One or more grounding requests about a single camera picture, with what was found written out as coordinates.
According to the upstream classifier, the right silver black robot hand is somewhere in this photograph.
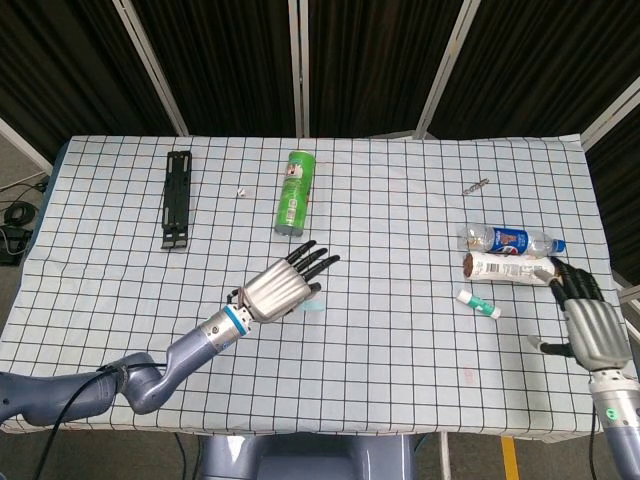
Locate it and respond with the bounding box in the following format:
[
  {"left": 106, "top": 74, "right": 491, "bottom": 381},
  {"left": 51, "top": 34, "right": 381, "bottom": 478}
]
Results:
[{"left": 527, "top": 256, "right": 634, "bottom": 374}]

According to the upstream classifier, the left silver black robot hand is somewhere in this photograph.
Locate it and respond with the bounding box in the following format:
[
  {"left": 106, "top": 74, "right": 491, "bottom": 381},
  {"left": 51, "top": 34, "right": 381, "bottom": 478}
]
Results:
[{"left": 233, "top": 239, "right": 342, "bottom": 324}]

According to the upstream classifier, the green chips can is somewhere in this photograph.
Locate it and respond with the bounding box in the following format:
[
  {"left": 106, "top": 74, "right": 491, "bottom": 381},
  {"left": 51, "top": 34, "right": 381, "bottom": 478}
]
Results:
[{"left": 273, "top": 149, "right": 318, "bottom": 238}]

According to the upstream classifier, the white snack packet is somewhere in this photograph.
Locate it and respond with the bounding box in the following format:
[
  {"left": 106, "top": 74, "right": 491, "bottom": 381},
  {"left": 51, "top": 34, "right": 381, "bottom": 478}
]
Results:
[{"left": 462, "top": 251, "right": 559, "bottom": 288}]

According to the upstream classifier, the white green glue stick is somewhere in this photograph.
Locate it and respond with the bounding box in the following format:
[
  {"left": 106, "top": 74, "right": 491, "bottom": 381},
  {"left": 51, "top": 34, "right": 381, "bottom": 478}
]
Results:
[{"left": 455, "top": 290, "right": 503, "bottom": 320}]

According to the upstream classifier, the clear plastic Pepsi bottle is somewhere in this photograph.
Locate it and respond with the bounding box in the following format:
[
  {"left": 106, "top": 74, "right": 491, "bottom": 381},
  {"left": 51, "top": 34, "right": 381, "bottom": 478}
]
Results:
[{"left": 458, "top": 223, "right": 568, "bottom": 259}]

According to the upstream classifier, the checked white tablecloth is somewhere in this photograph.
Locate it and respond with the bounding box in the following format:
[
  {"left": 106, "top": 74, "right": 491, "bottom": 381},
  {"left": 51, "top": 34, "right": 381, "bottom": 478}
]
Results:
[{"left": 0, "top": 133, "right": 640, "bottom": 445}]

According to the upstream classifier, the black folded stand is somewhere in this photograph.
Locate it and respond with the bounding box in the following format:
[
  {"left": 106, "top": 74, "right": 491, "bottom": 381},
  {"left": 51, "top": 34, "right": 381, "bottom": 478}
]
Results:
[{"left": 159, "top": 149, "right": 194, "bottom": 251}]

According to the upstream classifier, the dark folding screen panel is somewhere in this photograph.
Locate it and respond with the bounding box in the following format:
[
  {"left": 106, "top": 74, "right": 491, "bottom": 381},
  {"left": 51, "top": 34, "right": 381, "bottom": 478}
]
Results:
[
  {"left": 298, "top": 0, "right": 482, "bottom": 139},
  {"left": 0, "top": 0, "right": 190, "bottom": 161},
  {"left": 579, "top": 73, "right": 640, "bottom": 291},
  {"left": 415, "top": 0, "right": 640, "bottom": 146},
  {"left": 112, "top": 0, "right": 306, "bottom": 137}
]

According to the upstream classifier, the grey robot torso base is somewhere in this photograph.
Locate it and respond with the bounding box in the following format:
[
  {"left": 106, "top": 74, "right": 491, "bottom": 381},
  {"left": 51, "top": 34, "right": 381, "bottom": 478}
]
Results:
[{"left": 198, "top": 433, "right": 417, "bottom": 480}]

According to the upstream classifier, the black power adapter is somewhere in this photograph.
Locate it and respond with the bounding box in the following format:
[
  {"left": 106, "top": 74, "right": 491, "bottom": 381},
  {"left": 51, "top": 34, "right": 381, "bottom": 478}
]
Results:
[{"left": 0, "top": 224, "right": 34, "bottom": 267}]

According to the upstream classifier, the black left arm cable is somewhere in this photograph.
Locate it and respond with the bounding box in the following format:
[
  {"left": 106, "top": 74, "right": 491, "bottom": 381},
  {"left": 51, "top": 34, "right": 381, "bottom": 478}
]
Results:
[{"left": 33, "top": 360, "right": 169, "bottom": 480}]

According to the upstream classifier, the coiled black floor cable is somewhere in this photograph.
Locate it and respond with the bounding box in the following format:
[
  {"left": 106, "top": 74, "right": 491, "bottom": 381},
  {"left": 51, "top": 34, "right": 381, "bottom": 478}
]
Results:
[{"left": 3, "top": 201, "right": 40, "bottom": 227}]

